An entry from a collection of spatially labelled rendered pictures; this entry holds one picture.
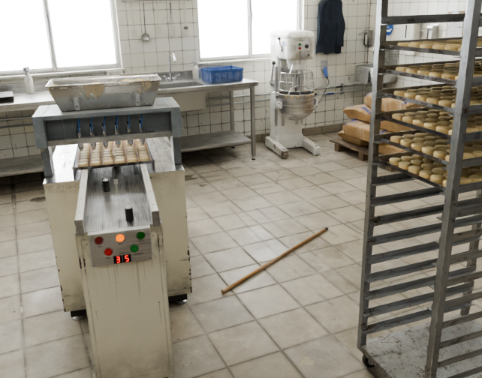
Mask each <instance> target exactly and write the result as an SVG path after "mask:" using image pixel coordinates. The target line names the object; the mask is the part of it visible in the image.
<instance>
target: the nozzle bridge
mask: <svg viewBox="0 0 482 378"><path fill-rule="evenodd" d="M141 114H143V119H142V123H143V133H140V131H139V120H141ZM129 115H130V125H131V133H130V134H128V133H127V121H128V119H129ZM104 116H105V126H106V129H107V135H106V136H103V134H102V122H104ZM116 116H118V121H117V125H118V126H119V135H115V129H114V125H115V123H114V122H116ZM92 117H93V118H92ZM91 118H92V126H93V128H94V136H93V137H90V132H89V127H90V126H89V124H91ZM78 119H80V128H81V134H82V137H81V138H78V137H77V125H78ZM32 124H33V128H34V133H35V142H36V146H37V149H40V150H41V158H42V163H43V168H44V177H45V178H46V177H53V173H54V171H55V169H54V163H53V154H52V149H51V146H66V145H75V144H84V143H102V142H111V141H120V140H138V139H147V138H156V137H170V142H171V153H172V160H173V162H174V165H180V164H182V158H181V147H180V137H182V123H181V112H180V106H179V105H178V103H177V102H176V101H175V100H174V99H173V97H159V98H156V99H155V102H154V104H153V106H135V107H124V108H112V109H91V110H80V111H70V112H62V111H61V110H60V109H59V107H58V105H57V104H56V105H45V106H39V107H38V109H37V111H36V112H35V114H34V115H33V116H32Z"/></svg>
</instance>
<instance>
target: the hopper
mask: <svg viewBox="0 0 482 378"><path fill-rule="evenodd" d="M137 78H140V79H143V81H130V82H122V80H125V79H127V80H135V79H137ZM114 81H115V82H114ZM161 81H162V79H161V78H160V76H159V75H157V74H156V73H146V74H132V75H118V76H92V77H78V78H64V79H51V80H50V81H49V82H48V83H47V85H46V86H45V87H46V88H47V90H48V91H49V93H50V94H51V96H52V97H53V99H54V101H55V102H56V104H57V105H58V107H59V109H60V110H61V111H62V112H70V111H81V110H102V109H112V108H124V107H144V106H153V104H154V102H155V97H156V95H157V92H158V88H159V86H160V83H161ZM94 82H100V83H94Z"/></svg>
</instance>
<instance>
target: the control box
mask: <svg viewBox="0 0 482 378"><path fill-rule="evenodd" d="M139 232H143V233H144V234H145V236H144V238H142V239H138V238H137V234H138V233H139ZM119 234H121V235H124V240H123V241H117V240H116V236H117V235H119ZM97 237H102V239H103V243H102V244H96V243H95V239H96V238H97ZM88 240H89V251H90V257H91V262H92V267H96V266H106V265H112V264H117V262H116V257H120V262H118V263H128V262H134V261H140V260H150V259H153V255H152V240H151V231H150V225H144V226H133V227H126V228H119V229H107V230H101V231H94V232H88ZM132 245H136V246H138V251H137V252H132V251H131V246H132ZM107 248H110V249H112V251H113V252H112V254H111V255H110V256H107V255H105V253H104V251H105V250H106V249H107ZM126 255H128V256H129V261H128V262H126V261H125V256H126Z"/></svg>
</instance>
